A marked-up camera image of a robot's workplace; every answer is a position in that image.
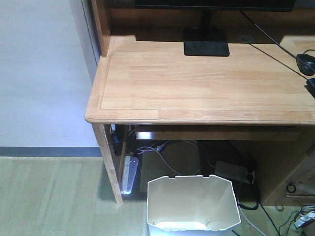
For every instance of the wooden drawer cabinet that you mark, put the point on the wooden drawer cabinet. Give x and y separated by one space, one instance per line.
297 185

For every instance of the white plastic trash bin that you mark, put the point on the white plastic trash bin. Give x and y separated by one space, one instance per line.
191 206

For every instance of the wooden desk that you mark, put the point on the wooden desk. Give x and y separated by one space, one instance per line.
144 79

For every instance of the black computer mouse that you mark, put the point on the black computer mouse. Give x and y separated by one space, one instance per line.
306 64

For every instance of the black device on desk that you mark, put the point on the black device on desk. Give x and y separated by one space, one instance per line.
310 84

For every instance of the white power strip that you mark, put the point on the white power strip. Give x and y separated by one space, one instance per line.
129 174

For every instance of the black computer monitor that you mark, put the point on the black computer monitor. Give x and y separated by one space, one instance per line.
206 41

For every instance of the grey power adapter brick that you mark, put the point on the grey power adapter brick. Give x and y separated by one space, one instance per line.
231 171

